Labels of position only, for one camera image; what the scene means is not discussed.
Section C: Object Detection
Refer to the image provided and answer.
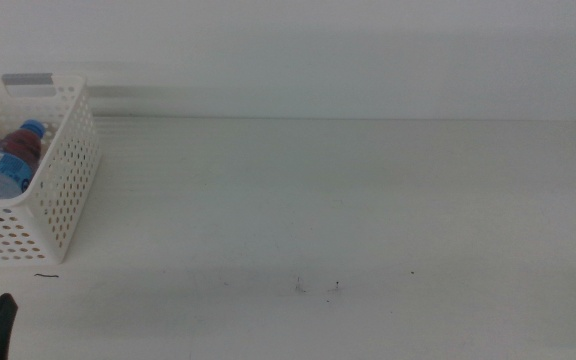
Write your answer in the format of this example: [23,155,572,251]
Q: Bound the clear water bottle blue cap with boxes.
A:
[0,118,47,203]

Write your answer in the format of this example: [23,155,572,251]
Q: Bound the white perforated plastic basket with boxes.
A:
[0,73,103,266]

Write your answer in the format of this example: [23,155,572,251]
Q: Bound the grey wall trunking strip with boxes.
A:
[87,85,289,100]

